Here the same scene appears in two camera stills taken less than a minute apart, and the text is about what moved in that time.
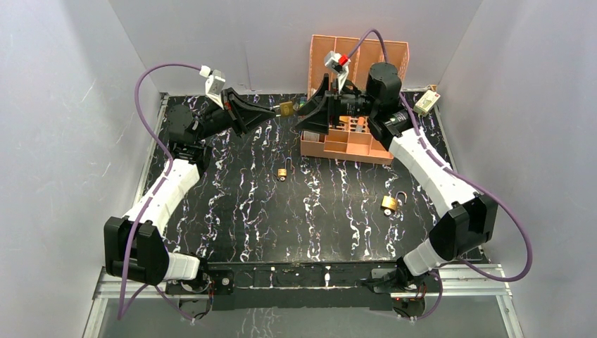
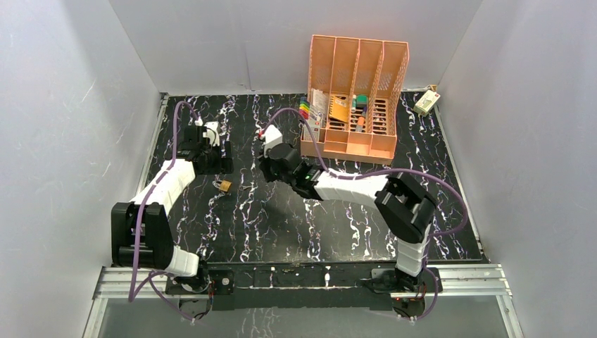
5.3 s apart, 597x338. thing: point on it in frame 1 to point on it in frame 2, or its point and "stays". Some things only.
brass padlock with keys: [286, 108] to [223, 185]
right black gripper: [318, 120] to [265, 165]
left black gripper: [230, 110] to [220, 158]
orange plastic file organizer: [350, 136] stays
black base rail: [298, 284] stays
